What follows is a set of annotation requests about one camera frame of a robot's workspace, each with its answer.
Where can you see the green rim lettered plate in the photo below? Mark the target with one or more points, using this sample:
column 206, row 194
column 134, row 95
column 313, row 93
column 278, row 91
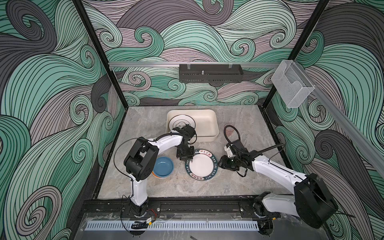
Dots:
column 203, row 166

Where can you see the clear acrylic wall holder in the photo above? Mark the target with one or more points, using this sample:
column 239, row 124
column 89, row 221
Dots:
column 292, row 83

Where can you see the white plastic bin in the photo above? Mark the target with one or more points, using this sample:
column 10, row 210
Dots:
column 203, row 121

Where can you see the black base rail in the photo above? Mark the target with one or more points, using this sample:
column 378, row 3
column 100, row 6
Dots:
column 244, row 206

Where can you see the pink plastic cup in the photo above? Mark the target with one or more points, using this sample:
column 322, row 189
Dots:
column 231, row 134

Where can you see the black text white plate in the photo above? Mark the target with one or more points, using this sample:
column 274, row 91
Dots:
column 179, row 121

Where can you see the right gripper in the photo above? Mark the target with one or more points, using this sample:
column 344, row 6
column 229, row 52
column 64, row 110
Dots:
column 223, row 164

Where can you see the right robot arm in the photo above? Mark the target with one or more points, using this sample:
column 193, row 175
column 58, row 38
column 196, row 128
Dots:
column 309, row 198

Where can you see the white slotted cable duct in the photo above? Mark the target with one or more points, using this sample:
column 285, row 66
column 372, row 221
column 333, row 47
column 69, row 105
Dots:
column 175, row 226

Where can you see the blue bowl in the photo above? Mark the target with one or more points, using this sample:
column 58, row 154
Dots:
column 163, row 168

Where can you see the black wall tray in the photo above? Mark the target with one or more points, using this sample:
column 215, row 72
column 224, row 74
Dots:
column 210, row 73

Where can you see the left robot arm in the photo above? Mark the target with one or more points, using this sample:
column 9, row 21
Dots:
column 142, row 157

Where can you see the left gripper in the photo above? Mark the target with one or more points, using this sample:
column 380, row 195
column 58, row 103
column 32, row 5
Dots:
column 190, row 156

